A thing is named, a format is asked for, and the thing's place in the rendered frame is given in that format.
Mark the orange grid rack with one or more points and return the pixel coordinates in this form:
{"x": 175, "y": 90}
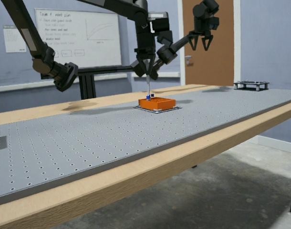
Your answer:
{"x": 157, "y": 103}

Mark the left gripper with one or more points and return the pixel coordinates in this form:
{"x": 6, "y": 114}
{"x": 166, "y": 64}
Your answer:
{"x": 194, "y": 35}

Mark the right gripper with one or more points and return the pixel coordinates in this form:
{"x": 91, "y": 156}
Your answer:
{"x": 143, "y": 53}

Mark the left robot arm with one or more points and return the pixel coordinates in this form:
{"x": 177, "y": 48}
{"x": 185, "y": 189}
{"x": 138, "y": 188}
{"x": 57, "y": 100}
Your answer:
{"x": 205, "y": 13}

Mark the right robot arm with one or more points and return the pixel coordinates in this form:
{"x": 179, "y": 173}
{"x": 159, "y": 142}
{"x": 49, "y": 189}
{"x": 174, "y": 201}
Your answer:
{"x": 43, "y": 55}

